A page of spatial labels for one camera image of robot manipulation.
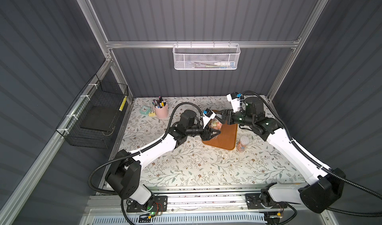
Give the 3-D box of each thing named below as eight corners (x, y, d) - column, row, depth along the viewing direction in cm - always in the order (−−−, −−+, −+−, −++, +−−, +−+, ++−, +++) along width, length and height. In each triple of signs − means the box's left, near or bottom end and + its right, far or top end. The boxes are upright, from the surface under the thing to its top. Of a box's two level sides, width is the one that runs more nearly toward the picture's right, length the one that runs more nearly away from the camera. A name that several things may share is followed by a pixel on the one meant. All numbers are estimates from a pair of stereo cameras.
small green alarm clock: (139, 112, 115) (138, 110, 113) (144, 107, 118) (143, 104, 116) (146, 115, 113) (145, 113, 111) (151, 110, 116) (150, 107, 114)
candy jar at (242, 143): (237, 152, 93) (242, 143, 84) (236, 145, 96) (240, 135, 87) (245, 152, 93) (250, 143, 84) (243, 145, 96) (248, 135, 87)
